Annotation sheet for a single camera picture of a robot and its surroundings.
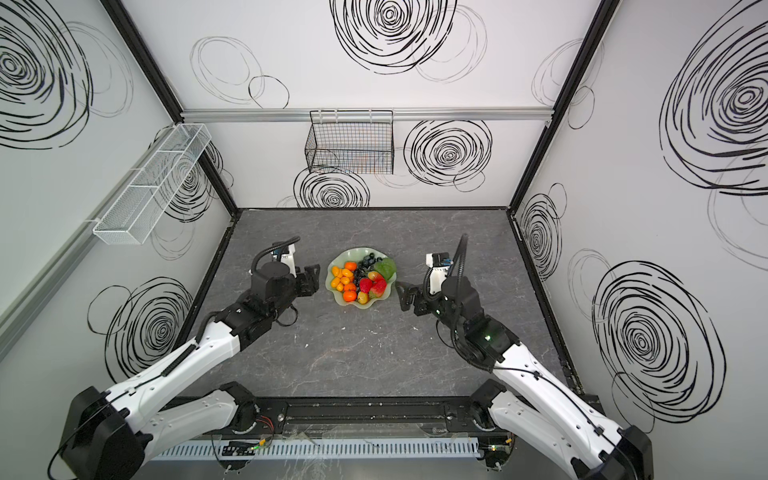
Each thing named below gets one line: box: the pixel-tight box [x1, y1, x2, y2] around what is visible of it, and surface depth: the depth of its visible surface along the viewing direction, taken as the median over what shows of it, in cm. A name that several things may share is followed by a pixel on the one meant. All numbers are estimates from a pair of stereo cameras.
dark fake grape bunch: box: [354, 253, 383, 291], surface depth 98 cm
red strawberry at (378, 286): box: [370, 273, 387, 297], surface depth 93 cm
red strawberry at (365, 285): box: [359, 278, 372, 294], surface depth 95 cm
